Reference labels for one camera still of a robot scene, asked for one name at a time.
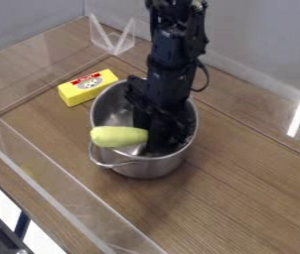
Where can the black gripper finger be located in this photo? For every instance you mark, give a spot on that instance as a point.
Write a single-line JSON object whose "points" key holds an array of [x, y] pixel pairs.
{"points": [[168, 136], [141, 116]]}

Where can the clear acrylic front barrier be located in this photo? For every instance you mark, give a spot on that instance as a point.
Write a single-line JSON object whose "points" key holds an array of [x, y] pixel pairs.
{"points": [[62, 205]]}

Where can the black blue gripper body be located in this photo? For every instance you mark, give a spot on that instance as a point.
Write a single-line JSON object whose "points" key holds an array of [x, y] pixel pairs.
{"points": [[172, 65]]}

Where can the silver metal pot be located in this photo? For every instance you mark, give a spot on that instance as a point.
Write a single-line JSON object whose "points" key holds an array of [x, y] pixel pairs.
{"points": [[132, 161]]}

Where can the clear acrylic corner bracket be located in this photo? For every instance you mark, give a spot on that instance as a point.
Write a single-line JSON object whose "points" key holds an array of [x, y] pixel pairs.
{"points": [[114, 42]]}

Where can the dark metal table frame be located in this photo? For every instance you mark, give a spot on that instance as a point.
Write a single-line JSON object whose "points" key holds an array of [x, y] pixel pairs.
{"points": [[2, 231]]}

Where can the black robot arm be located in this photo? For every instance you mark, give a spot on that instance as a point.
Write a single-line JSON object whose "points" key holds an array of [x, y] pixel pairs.
{"points": [[185, 11]]}

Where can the yellow butter block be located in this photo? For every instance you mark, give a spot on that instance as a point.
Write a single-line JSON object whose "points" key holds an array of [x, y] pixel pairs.
{"points": [[86, 87]]}

